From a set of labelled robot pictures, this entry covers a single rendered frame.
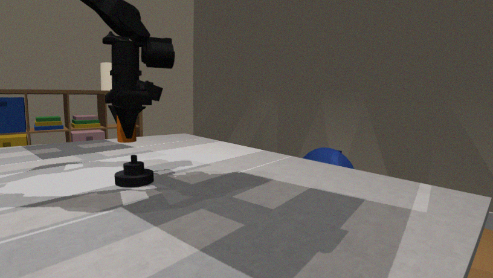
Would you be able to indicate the orange knob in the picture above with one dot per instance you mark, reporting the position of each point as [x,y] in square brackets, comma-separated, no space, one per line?
[121,136]

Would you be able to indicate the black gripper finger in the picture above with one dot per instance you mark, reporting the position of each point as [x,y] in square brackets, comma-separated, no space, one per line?
[127,117]
[113,112]

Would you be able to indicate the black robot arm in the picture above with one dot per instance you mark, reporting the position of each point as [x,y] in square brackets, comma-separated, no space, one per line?
[125,20]

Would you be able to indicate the black round pedestal with shaft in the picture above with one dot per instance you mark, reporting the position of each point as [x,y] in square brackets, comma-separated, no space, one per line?
[133,174]

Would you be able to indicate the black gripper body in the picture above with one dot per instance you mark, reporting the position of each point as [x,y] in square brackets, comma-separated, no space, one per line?
[123,92]

